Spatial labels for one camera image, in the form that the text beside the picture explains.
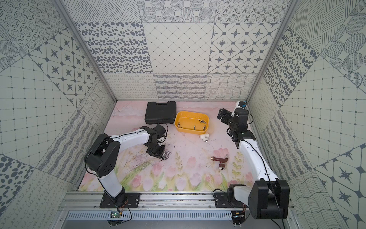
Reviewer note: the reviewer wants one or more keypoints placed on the yellow plastic storage box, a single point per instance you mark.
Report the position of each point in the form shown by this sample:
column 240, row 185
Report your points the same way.
column 188, row 120

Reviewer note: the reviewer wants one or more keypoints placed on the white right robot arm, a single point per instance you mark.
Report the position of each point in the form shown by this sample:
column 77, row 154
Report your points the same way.
column 268, row 197

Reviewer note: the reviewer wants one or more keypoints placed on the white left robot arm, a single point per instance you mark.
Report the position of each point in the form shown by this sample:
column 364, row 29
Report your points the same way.
column 101, row 158

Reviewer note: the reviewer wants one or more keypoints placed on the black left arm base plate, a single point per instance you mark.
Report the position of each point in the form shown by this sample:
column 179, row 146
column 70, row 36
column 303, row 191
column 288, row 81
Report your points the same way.
column 123, row 199

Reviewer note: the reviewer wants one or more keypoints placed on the white pipe tee fitting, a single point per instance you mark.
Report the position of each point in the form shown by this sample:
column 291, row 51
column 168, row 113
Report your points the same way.
column 204, row 137

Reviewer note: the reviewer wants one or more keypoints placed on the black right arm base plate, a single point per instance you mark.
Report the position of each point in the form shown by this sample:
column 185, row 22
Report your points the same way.
column 236, row 196

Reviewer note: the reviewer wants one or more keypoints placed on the red brown pipe fitting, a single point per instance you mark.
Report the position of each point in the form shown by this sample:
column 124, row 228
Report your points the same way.
column 222, row 162

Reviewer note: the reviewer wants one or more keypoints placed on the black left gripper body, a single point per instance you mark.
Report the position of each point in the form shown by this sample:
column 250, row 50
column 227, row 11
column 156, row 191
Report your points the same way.
column 156, row 151

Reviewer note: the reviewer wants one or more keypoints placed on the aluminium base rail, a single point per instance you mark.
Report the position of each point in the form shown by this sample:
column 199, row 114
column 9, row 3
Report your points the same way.
column 149, row 200

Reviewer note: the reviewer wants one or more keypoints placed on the black plastic tool case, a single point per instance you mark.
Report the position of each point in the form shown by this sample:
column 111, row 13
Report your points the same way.
column 160, row 113

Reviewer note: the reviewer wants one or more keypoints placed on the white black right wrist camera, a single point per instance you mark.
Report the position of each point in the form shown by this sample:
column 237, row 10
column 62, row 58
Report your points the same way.
column 241, row 105

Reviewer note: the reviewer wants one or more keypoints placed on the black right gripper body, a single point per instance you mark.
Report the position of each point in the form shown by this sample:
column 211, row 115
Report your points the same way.
column 231, row 124

